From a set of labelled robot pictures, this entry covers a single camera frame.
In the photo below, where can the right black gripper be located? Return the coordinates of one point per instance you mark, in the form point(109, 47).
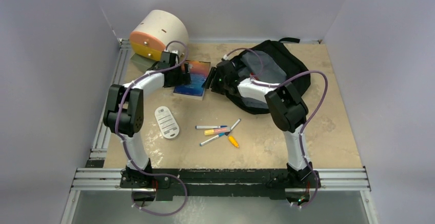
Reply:
point(213, 75)

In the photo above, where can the upright white marker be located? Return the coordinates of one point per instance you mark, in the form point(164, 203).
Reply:
point(233, 126)

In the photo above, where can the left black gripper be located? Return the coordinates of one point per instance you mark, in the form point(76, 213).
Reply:
point(184, 79)

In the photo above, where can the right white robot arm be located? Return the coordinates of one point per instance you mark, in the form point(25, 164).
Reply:
point(285, 105)

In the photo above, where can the white marker blue cap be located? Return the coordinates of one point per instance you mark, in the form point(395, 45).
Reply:
point(210, 127)

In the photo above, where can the cream round drawer cabinet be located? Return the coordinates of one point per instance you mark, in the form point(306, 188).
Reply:
point(158, 31)

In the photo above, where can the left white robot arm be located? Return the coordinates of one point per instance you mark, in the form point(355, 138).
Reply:
point(124, 112)

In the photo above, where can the white marker lying lower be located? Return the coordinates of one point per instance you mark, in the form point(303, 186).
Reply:
point(211, 139)

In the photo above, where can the white oval label card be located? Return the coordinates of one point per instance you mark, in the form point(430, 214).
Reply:
point(166, 122)

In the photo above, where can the black student backpack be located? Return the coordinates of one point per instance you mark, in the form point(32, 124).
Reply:
point(279, 64)

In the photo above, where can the yellow pink highlighter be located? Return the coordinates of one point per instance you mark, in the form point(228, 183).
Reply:
point(217, 131)

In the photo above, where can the blue orange book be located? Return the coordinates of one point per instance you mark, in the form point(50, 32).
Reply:
point(199, 72)

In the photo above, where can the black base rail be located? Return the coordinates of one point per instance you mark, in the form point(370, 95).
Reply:
point(276, 184)

